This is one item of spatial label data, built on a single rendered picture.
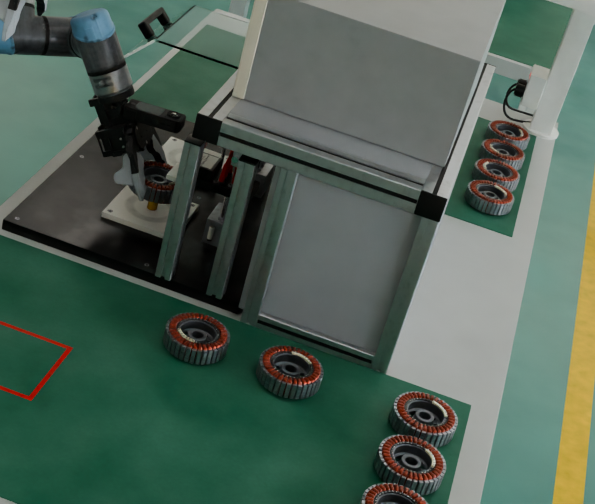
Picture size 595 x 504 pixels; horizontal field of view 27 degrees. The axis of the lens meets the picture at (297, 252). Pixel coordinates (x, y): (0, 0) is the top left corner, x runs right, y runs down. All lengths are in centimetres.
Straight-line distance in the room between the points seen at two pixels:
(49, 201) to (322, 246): 58
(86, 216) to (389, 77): 67
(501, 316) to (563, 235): 215
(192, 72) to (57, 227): 91
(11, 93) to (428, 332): 253
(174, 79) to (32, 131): 133
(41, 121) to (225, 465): 265
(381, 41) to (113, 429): 76
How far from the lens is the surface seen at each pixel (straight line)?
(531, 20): 429
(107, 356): 211
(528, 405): 368
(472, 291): 258
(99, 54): 236
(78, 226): 240
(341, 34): 212
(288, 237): 217
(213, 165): 238
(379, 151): 215
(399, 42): 210
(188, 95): 305
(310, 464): 200
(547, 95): 338
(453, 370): 233
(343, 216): 213
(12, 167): 413
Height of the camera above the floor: 202
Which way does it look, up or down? 30 degrees down
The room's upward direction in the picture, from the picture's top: 16 degrees clockwise
